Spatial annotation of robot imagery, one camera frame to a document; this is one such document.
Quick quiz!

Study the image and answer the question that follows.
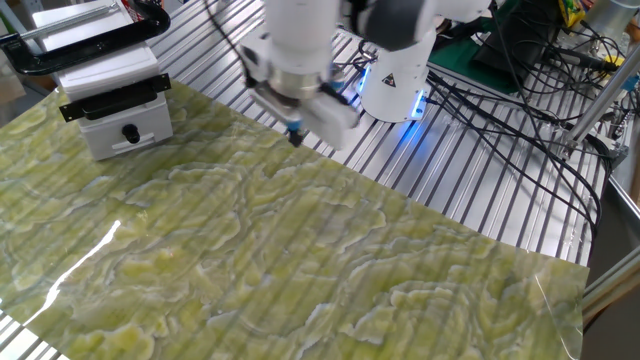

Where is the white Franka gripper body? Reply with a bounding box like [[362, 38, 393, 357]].
[[238, 33, 361, 151]]

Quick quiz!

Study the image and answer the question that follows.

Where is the white drawer with black knob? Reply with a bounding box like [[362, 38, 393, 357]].
[[79, 94, 175, 162]]

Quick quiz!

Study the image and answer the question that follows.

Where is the white plastic drawer cabinet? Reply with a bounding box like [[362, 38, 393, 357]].
[[32, 0, 175, 162]]

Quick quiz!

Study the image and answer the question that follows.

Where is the silver sensor box blue cap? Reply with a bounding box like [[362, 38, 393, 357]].
[[327, 67, 349, 94], [247, 84, 304, 134]]

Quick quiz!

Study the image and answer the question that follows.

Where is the green marble pattern mat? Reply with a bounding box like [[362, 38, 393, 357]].
[[0, 79, 591, 360]]

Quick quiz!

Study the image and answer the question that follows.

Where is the green cutting mat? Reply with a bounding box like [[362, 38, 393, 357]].
[[427, 0, 524, 96]]

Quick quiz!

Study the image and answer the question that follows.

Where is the black fabric bag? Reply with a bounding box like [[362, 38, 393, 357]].
[[469, 0, 569, 89]]

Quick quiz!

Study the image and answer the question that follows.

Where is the red and white box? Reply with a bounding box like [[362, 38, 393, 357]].
[[121, 0, 164, 21]]

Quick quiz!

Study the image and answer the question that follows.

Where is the black C-clamp with steel screw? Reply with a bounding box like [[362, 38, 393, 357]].
[[0, 0, 172, 77]]

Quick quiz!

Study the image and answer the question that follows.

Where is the black cylindrical plug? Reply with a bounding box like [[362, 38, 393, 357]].
[[542, 45, 621, 74]]

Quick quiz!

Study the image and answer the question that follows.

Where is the yellow snack packet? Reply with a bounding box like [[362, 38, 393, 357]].
[[558, 0, 587, 27]]

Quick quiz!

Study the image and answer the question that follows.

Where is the black cable along robot arm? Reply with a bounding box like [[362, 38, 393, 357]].
[[202, 0, 371, 109]]

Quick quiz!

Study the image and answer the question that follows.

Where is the looped black table cable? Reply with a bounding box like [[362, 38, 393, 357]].
[[344, 39, 384, 74]]

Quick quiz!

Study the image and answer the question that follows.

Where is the slanted aluminium frame post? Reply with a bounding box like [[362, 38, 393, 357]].
[[564, 49, 640, 151]]

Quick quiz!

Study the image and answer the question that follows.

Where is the long black table cable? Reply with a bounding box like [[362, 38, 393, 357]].
[[424, 67, 604, 241]]

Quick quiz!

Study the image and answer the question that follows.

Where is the aluminium table edge rail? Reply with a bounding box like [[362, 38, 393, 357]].
[[582, 254, 640, 321]]

